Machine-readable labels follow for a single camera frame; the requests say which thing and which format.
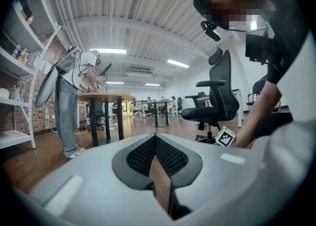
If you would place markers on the person's right forearm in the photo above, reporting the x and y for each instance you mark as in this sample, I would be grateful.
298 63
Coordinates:
256 116

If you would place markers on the brown cardboard box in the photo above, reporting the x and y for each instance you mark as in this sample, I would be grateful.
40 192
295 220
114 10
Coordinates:
26 16

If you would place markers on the round grey reflector disc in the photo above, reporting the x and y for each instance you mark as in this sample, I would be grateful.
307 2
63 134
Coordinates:
45 89

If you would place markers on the round grey table black legs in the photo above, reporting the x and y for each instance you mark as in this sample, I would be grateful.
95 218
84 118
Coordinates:
158 102

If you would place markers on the black visitor chair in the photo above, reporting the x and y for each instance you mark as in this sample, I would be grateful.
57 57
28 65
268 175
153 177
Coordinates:
258 89

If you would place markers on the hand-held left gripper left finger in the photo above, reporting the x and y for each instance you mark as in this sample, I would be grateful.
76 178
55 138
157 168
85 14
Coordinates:
93 190

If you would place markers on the black high-back office chair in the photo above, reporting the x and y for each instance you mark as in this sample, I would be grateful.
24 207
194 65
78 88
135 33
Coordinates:
180 103

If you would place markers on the white box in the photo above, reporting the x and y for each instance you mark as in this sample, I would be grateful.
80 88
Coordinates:
4 93

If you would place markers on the black swivel chair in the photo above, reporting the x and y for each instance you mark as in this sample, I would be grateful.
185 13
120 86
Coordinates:
97 116

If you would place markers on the clear plastic bottle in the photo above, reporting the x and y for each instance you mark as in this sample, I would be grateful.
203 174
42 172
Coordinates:
14 93

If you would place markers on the person's black trousers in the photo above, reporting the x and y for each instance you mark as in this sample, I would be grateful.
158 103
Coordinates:
274 124

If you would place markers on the white metal shelf rack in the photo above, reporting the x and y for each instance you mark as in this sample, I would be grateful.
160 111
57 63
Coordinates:
14 66

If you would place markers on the black tablet on stand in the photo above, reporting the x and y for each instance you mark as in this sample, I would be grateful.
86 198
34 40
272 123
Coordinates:
105 69

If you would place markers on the black chest-mounted device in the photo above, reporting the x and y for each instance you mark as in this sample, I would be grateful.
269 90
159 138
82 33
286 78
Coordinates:
258 48

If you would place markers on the purple label plastic bottle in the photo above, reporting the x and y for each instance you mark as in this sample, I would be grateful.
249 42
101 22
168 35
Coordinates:
16 51

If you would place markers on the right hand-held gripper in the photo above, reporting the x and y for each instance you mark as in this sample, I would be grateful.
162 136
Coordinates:
225 137

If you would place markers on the yellow label plastic bottle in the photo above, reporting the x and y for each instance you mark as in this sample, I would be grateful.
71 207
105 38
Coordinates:
23 56

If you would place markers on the black head-mounted camera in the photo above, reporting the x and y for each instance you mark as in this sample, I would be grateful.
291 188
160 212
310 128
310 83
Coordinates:
211 31

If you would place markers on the round wooden table black legs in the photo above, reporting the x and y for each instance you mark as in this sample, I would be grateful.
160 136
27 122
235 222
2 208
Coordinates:
106 97

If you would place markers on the black mesh office chair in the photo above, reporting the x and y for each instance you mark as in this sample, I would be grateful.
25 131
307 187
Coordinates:
217 106

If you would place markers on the ceiling air conditioner vent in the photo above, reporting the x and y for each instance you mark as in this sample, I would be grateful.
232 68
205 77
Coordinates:
140 72

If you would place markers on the long ceiling light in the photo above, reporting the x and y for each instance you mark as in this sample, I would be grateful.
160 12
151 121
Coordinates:
178 63
114 82
108 51
152 84

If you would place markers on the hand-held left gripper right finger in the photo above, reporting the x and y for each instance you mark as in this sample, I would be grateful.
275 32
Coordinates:
217 175

